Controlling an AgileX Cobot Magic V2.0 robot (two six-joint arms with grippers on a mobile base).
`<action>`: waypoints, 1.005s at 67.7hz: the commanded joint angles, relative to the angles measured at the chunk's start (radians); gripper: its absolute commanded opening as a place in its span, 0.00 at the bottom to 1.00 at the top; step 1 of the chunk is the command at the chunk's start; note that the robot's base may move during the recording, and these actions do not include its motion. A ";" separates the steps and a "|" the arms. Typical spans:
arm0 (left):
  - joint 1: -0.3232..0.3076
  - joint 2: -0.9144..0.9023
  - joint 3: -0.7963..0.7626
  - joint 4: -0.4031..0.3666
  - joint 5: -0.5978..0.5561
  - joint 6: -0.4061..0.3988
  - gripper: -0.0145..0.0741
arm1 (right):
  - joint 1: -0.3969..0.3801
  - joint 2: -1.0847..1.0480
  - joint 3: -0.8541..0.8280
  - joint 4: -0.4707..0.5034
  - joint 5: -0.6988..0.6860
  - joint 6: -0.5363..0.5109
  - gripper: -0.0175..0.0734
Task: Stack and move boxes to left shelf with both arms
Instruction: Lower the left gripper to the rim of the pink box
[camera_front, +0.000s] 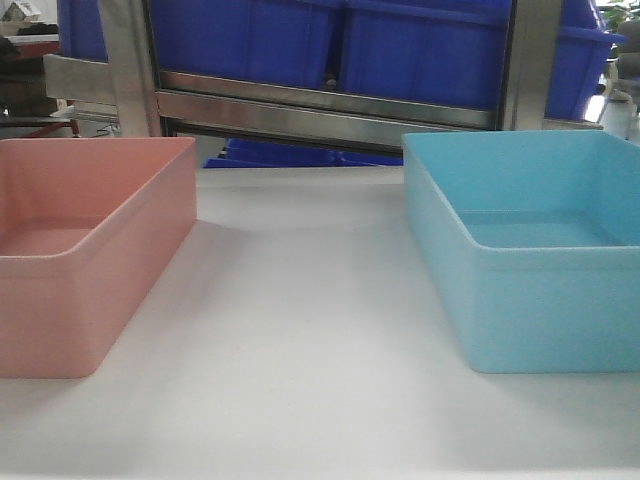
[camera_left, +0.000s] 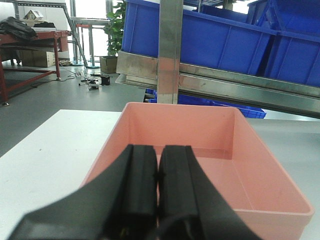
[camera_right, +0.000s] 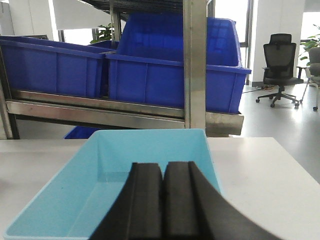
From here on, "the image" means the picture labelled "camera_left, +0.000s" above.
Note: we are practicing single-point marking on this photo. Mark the blue storage bin left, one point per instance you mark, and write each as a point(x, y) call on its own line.
point(206, 40)

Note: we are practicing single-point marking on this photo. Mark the black bag on workbench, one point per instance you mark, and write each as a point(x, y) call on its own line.
point(17, 28)

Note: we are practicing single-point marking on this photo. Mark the cardboard box under workbench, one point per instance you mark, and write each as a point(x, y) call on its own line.
point(36, 58)

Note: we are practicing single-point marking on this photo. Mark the blue bin on floor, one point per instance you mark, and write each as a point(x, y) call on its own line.
point(247, 111)

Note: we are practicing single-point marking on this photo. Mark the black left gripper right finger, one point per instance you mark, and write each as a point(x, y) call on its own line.
point(190, 206)

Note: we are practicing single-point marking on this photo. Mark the open cardboard box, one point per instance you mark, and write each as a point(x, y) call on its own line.
point(108, 64)

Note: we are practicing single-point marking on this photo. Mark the blue storage bin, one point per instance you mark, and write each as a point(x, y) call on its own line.
point(206, 40)
point(294, 52)

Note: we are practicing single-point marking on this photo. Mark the small house model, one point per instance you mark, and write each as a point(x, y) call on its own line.
point(34, 14)

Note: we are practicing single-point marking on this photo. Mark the pink plastic box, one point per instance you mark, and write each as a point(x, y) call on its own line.
point(231, 154)

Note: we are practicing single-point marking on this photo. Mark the green potted plant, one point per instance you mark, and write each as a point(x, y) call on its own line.
point(115, 27)

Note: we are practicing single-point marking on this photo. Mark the blue storage bin right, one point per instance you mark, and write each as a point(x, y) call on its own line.
point(294, 52)

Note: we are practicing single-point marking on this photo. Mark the stainless steel shelf rack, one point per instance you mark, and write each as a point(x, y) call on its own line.
point(170, 77)

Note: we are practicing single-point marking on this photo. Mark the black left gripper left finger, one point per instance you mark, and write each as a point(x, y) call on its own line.
point(119, 204)

